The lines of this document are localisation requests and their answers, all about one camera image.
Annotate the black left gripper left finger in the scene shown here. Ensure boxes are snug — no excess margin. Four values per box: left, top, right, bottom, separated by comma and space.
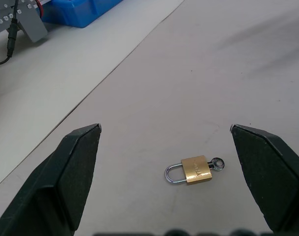
0, 123, 103, 236

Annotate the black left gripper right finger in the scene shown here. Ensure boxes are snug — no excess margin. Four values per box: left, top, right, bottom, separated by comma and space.
229, 123, 299, 233

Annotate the small silver key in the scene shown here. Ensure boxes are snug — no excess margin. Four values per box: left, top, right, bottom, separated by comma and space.
208, 157, 225, 171

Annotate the brass padlock with steel shackle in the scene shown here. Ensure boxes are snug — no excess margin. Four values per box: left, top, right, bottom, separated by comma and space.
164, 154, 213, 186

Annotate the blue plastic bin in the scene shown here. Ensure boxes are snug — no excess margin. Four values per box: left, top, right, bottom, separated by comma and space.
42, 0, 124, 29

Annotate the black cable with barrel plug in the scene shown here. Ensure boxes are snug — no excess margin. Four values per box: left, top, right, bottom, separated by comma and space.
0, 0, 20, 66

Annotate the grey perforated metal bracket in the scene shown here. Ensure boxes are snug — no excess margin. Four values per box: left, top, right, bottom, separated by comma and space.
0, 0, 48, 43

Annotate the thin red wire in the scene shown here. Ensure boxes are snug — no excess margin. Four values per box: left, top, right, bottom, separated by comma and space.
32, 1, 46, 18

